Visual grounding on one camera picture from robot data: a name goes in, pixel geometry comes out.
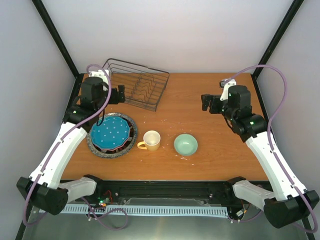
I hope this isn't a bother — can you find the black wire dish rack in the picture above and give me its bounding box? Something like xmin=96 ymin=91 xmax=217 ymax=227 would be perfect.
xmin=103 ymin=58 xmax=170 ymax=112

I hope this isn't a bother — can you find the green ceramic bowl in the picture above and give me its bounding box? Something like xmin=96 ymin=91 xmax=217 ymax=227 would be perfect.
xmin=173 ymin=133 xmax=198 ymax=156

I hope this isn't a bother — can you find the yellow mug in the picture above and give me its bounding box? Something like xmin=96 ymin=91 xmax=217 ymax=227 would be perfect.
xmin=137 ymin=130 xmax=161 ymax=152

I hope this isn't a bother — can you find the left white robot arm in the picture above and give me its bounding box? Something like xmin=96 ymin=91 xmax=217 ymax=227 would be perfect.
xmin=16 ymin=76 xmax=126 ymax=215

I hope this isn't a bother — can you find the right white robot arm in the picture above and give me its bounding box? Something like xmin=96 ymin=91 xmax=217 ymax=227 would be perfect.
xmin=201 ymin=83 xmax=320 ymax=229

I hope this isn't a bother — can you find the blue dotted plate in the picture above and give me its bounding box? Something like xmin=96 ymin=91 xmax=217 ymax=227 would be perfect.
xmin=89 ymin=116 xmax=130 ymax=151

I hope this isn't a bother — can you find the pink plate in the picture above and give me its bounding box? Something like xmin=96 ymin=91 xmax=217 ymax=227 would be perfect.
xmin=100 ymin=137 xmax=133 ymax=153

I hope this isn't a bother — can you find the grey speckled large plate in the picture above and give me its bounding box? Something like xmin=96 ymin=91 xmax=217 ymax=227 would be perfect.
xmin=86 ymin=112 xmax=138 ymax=159

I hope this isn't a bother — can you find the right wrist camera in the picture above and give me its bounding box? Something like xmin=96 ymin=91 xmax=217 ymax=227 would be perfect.
xmin=219 ymin=78 xmax=237 ymax=101

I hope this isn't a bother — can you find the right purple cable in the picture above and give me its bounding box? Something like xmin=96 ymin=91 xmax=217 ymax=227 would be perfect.
xmin=224 ymin=64 xmax=318 ymax=234

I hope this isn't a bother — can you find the purple cable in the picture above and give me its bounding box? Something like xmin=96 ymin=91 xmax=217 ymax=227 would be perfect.
xmin=224 ymin=64 xmax=318 ymax=234
xmin=22 ymin=63 xmax=112 ymax=228

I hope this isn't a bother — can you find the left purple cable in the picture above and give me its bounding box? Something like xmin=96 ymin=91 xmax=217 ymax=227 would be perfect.
xmin=22 ymin=63 xmax=112 ymax=228

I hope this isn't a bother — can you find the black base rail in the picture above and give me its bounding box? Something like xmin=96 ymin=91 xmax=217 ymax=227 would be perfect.
xmin=85 ymin=180 xmax=248 ymax=206

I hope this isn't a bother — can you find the light blue cable duct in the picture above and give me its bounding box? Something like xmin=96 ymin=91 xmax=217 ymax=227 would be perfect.
xmin=59 ymin=204 xmax=229 ymax=219

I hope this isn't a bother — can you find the left black frame post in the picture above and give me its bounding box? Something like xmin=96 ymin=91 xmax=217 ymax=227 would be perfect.
xmin=32 ymin=0 xmax=80 ymax=79

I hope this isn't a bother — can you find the black frame post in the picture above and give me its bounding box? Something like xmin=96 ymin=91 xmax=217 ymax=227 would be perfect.
xmin=258 ymin=0 xmax=304 ymax=65
xmin=32 ymin=0 xmax=80 ymax=79

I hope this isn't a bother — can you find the right black frame post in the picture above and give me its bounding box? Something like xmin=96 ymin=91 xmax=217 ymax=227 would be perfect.
xmin=258 ymin=0 xmax=304 ymax=65

